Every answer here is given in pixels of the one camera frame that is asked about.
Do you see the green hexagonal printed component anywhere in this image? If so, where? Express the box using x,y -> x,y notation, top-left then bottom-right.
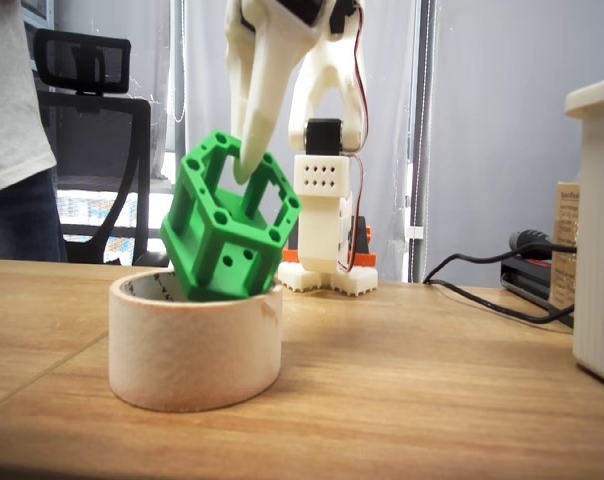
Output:
159,129 -> 303,303

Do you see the grey metal pole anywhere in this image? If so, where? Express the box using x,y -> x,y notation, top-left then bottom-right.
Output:
410,0 -> 439,284

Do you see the black mesh office chair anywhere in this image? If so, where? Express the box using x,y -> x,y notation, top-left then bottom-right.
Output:
33,28 -> 171,266

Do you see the orange table clamp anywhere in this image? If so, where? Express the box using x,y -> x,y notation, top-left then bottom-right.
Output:
281,214 -> 378,269

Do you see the person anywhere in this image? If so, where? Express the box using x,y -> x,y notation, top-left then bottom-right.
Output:
0,0 -> 68,263

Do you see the beige masking tape roll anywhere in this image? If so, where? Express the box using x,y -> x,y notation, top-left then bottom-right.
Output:
108,269 -> 285,414

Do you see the black electronic device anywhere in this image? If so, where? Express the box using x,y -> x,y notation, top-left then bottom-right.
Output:
500,229 -> 578,329

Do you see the brown cardboard box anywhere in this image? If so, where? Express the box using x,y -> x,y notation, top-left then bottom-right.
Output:
549,181 -> 582,311

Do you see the white ribbed container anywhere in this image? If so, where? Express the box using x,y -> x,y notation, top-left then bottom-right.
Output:
564,74 -> 604,391

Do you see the black power cable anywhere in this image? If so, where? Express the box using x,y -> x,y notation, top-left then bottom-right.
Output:
422,243 -> 578,325

